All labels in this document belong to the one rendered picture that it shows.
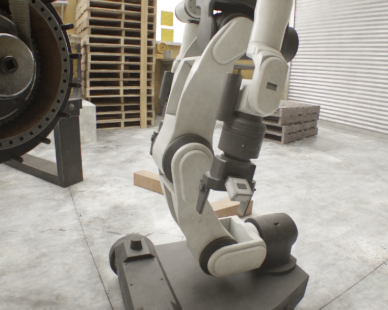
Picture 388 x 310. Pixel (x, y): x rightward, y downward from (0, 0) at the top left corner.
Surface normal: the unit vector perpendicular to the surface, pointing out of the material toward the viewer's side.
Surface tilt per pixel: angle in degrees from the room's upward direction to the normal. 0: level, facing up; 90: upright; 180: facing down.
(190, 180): 90
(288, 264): 0
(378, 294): 0
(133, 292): 0
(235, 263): 90
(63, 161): 90
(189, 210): 115
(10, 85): 90
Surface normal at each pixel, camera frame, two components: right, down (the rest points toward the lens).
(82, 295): 0.04, -0.96
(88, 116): 0.50, 0.26
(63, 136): 0.88, 0.17
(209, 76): 0.28, 0.66
